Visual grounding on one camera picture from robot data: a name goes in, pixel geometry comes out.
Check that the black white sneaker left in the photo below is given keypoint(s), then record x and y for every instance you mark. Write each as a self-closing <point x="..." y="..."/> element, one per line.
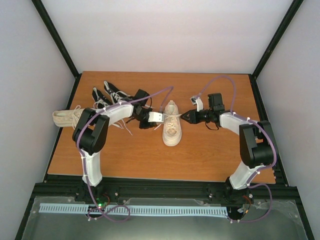
<point x="101" y="101"/>

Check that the beige canvas sneaker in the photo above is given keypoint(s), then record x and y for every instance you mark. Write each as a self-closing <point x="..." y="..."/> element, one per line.
<point x="67" y="118"/>

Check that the black white sneaker right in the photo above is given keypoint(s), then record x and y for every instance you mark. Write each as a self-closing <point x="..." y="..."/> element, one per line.
<point x="115" y="94"/>

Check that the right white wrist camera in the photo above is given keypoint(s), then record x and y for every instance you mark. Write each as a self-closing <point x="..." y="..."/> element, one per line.
<point x="196" y="101"/>

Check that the light blue cable duct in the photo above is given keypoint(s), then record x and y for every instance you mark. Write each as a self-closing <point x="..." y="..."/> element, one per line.
<point x="136" y="210"/>

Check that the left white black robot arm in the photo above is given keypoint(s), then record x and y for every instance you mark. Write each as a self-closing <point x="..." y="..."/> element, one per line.
<point x="90" y="133"/>

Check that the black white sneaker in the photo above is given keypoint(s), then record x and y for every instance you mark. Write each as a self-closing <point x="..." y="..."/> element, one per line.
<point x="115" y="94"/>
<point x="101" y="101"/>

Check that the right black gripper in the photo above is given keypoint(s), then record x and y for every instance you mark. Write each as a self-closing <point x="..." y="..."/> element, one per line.
<point x="194" y="119"/>

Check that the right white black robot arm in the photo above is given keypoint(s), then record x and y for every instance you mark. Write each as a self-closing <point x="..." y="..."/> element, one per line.
<point x="256" y="142"/>

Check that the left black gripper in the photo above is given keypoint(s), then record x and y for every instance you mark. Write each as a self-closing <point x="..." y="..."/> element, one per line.
<point x="143" y="126"/>

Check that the beige lace platform sneaker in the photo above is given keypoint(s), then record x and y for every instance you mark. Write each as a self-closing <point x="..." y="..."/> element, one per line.
<point x="172" y="130"/>

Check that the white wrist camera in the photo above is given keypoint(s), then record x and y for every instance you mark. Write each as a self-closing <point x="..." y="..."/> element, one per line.
<point x="156" y="117"/>
<point x="196" y="101"/>

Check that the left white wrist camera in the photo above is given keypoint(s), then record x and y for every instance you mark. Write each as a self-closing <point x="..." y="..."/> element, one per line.
<point x="156" y="117"/>

